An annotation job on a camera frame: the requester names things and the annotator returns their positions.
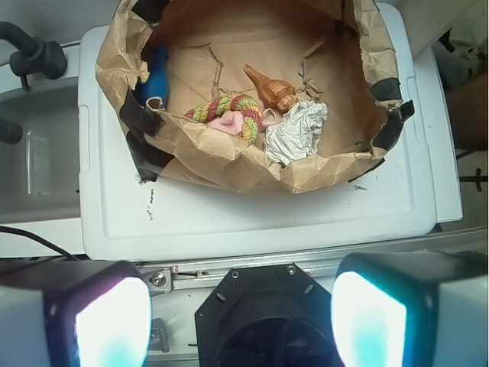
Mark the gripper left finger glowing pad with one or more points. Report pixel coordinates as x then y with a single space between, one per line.
74 313

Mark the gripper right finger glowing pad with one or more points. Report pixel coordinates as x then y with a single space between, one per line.
411 309

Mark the crumpled white paper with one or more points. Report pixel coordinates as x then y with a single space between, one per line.
297 136

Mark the white plastic cutting board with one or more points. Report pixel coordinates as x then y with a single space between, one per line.
172 220

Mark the white sink basin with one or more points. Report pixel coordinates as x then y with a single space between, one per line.
40 174

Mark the brown paper bag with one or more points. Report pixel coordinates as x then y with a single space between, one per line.
254 96

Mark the pink soft toy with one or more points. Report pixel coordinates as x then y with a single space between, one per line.
230 122

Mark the blue plastic bottle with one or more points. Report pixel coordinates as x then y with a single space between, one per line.
157 83

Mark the brown conch shell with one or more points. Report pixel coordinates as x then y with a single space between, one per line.
275 94

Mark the black sink faucet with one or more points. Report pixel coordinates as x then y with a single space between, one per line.
33 55

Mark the colourful braided rope toy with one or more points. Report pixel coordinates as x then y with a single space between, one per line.
243 103

